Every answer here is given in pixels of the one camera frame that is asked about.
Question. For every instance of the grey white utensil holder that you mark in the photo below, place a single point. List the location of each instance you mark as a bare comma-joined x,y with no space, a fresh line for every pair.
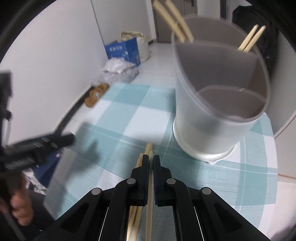
220,91

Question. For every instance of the grey brown door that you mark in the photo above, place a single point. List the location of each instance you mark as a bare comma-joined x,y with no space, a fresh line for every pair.
174,19

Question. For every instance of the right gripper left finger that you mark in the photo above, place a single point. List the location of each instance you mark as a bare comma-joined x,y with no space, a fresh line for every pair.
98,215

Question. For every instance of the teal checked table cloth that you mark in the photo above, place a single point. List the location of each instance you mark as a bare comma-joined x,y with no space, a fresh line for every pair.
111,136

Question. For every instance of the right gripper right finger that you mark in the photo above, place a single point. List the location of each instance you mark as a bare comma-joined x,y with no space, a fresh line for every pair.
200,214

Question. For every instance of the grey plastic parcel bag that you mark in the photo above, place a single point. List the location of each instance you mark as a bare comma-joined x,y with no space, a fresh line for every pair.
113,78

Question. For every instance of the person's left hand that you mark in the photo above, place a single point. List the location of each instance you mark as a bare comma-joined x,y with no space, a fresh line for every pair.
21,204

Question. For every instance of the brown suede shoe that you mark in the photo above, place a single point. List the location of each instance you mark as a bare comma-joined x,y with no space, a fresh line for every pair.
92,99
100,89

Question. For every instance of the beige tote bag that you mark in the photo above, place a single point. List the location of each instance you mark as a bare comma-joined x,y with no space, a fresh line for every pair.
142,43

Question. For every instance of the blue Jordan shoe box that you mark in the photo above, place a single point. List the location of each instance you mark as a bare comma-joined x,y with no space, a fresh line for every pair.
44,171

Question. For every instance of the wooden chopstick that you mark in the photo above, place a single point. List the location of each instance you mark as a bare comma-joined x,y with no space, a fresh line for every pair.
148,227
143,188
176,13
169,20
248,38
254,39
133,209

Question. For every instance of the wooden chopstick in holder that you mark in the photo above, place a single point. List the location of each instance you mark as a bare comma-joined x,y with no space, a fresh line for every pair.
248,38
254,39

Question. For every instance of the white plastic parcel bag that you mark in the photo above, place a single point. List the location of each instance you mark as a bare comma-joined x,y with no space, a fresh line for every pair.
117,65

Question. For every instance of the blue cardboard box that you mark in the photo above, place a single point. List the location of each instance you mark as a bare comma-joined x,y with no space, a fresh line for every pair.
128,50

